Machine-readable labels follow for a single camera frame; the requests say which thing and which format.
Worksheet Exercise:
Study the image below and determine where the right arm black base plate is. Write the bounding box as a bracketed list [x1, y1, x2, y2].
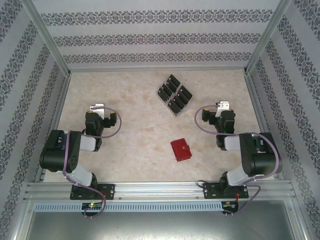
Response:
[202, 182, 250, 200]

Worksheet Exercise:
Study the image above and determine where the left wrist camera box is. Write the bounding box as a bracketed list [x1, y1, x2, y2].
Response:
[89, 103, 106, 117]

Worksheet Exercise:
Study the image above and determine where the aluminium frame post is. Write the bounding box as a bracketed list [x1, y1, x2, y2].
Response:
[242, 0, 293, 76]
[23, 0, 72, 77]

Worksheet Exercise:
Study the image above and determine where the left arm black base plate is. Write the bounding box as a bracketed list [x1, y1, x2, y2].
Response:
[69, 183, 116, 201]

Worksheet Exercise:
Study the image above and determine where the grey metal panel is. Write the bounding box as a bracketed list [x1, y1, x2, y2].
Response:
[14, 211, 310, 240]

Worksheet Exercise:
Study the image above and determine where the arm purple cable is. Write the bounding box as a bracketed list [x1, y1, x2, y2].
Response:
[62, 106, 123, 220]
[194, 105, 280, 218]

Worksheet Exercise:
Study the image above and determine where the red leather card holder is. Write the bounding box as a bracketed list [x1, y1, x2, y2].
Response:
[170, 138, 194, 163]

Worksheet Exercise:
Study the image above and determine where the clear acrylic card stand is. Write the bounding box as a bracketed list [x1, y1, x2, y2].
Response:
[156, 73, 194, 118]

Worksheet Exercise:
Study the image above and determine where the aluminium side frame rail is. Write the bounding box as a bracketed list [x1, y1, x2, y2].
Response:
[242, 71, 286, 181]
[33, 73, 73, 183]

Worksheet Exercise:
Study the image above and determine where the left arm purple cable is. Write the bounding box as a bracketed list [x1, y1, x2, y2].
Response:
[62, 106, 123, 220]

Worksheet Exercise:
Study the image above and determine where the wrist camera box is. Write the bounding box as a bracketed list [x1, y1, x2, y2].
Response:
[89, 103, 106, 117]
[216, 100, 231, 116]

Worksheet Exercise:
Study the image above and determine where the aluminium mounting rail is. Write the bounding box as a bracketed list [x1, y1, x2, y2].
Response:
[23, 181, 297, 201]

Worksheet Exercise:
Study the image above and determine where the grey slotted cable duct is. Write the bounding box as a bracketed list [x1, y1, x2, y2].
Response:
[33, 201, 224, 212]

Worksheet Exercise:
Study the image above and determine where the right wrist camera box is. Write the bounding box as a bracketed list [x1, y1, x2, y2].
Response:
[216, 100, 231, 116]

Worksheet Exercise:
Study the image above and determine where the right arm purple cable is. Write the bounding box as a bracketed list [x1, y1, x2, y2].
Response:
[194, 105, 280, 218]

